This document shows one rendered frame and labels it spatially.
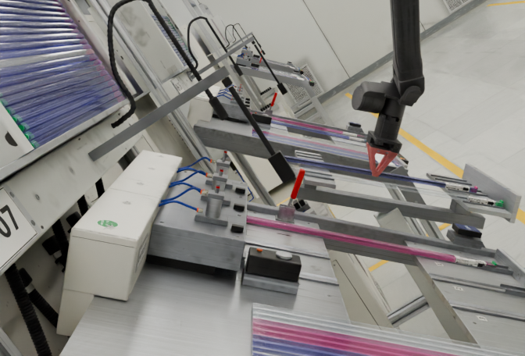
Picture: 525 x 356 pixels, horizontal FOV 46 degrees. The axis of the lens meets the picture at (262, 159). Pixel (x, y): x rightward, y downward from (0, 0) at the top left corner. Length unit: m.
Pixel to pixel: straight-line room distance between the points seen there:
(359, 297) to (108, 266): 1.50
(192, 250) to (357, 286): 1.33
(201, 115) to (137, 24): 0.38
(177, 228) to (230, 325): 0.18
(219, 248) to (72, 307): 0.22
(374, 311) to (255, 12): 6.75
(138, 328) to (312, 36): 8.02
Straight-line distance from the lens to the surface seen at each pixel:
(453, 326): 1.72
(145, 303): 0.80
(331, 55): 8.68
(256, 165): 5.65
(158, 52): 2.10
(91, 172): 0.91
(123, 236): 0.77
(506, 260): 1.32
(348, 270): 2.15
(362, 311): 2.22
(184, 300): 0.82
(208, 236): 0.89
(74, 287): 0.80
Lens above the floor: 1.37
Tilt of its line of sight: 10 degrees down
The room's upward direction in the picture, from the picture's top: 33 degrees counter-clockwise
